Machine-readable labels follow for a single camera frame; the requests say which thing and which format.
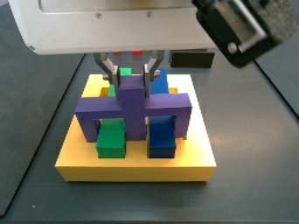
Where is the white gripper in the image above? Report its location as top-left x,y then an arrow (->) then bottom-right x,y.
8,0 -> 215,97

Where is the purple m-shaped block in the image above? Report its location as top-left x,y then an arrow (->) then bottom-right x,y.
75,75 -> 193,143

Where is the black angle fixture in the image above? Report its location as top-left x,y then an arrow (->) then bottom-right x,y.
170,50 -> 215,68

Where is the yellow slotted board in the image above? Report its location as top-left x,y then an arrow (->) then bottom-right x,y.
55,74 -> 217,182

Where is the red m-shaped block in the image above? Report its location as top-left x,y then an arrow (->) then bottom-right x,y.
114,51 -> 143,55

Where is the blue bar block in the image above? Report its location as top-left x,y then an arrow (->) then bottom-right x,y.
148,68 -> 177,158

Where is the green bar block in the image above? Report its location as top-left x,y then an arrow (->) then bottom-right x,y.
96,67 -> 135,159

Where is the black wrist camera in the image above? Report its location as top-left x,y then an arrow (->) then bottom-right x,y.
191,0 -> 299,68

